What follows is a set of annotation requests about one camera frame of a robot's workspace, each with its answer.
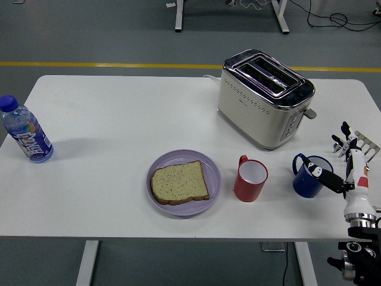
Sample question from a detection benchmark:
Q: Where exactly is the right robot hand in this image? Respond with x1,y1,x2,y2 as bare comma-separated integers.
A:
306,121,376,218

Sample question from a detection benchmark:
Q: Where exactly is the blue enamel cup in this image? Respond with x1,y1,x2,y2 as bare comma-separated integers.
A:
292,153,334,198

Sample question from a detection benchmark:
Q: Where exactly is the red enamel cup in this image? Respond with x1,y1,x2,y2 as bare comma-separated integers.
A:
233,154,269,203

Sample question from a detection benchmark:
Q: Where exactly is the slice of bread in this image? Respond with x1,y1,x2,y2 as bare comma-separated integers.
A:
150,160,211,206

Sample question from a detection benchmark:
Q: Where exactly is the white background desk leg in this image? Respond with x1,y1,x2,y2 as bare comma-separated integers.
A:
174,0,185,33
270,0,291,35

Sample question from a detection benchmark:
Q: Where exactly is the metal toast rack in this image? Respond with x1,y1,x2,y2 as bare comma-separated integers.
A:
332,130,381,173

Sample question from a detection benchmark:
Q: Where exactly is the white table leg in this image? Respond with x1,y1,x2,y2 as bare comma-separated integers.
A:
294,241,318,286
75,240,100,286

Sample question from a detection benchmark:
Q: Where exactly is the grey floor socket plate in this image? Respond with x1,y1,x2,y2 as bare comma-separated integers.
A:
261,241,286,253

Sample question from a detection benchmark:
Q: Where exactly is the cream and chrome toaster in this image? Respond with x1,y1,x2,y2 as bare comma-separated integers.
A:
216,48,318,151

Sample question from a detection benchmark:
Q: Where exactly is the purple round plate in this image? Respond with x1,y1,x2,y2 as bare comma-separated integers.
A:
145,148,223,217

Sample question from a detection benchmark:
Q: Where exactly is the blue-capped drink bottle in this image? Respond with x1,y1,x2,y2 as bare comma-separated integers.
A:
0,94,55,164

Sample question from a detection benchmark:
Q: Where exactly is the black cable under table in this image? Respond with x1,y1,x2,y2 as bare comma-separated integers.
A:
282,241,290,286

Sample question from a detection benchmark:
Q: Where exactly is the black floor cable loop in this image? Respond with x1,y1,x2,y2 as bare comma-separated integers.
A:
290,0,381,32

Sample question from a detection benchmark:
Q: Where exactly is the white floor cable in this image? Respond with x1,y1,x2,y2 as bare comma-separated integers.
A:
239,0,270,10

